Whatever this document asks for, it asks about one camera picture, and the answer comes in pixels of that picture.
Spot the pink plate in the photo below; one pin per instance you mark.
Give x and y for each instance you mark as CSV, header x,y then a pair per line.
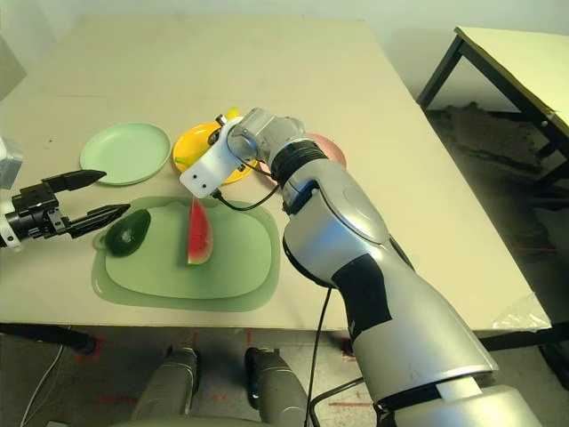
x,y
331,153

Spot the beige side table black legs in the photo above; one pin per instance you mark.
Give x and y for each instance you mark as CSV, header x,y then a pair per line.
x,y
511,58

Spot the red watermelon slice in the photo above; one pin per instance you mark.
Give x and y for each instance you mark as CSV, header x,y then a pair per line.
x,y
200,240

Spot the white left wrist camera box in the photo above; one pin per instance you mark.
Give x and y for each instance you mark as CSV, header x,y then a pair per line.
x,y
9,164

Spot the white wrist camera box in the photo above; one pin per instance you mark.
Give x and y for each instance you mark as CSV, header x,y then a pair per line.
x,y
209,171
9,164

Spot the grey robot right leg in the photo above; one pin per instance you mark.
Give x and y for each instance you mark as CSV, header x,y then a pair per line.
x,y
278,387

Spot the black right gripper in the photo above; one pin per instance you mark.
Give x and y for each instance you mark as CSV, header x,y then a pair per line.
x,y
214,136

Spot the mint green plate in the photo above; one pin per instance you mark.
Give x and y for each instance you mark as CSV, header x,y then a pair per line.
x,y
124,153

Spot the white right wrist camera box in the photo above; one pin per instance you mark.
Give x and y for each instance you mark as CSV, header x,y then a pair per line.
x,y
209,171

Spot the yellow banana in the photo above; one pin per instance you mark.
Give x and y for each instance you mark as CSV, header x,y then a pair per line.
x,y
232,114

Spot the yellow plate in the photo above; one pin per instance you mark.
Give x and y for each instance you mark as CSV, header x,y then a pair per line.
x,y
191,142

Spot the grey robot leg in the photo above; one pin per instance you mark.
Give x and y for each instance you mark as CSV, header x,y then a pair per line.
x,y
169,382
278,387

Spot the black table leg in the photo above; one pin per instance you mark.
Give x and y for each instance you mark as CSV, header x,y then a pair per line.
x,y
511,340
44,335

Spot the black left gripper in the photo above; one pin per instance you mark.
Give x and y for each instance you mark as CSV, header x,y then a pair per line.
x,y
37,213

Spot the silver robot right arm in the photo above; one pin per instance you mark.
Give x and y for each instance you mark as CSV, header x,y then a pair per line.
x,y
378,267

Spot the dark green avocado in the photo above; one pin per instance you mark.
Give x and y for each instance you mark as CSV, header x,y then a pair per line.
x,y
126,236

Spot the grey robot torso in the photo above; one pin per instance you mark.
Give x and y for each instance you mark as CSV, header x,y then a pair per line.
x,y
155,422

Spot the clear plastic bag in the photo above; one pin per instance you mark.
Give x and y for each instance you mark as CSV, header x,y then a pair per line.
x,y
520,316

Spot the grey robot left leg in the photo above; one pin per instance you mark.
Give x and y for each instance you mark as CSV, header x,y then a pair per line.
x,y
169,382

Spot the green cutting board tray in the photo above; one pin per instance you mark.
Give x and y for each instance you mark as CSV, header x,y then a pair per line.
x,y
178,276

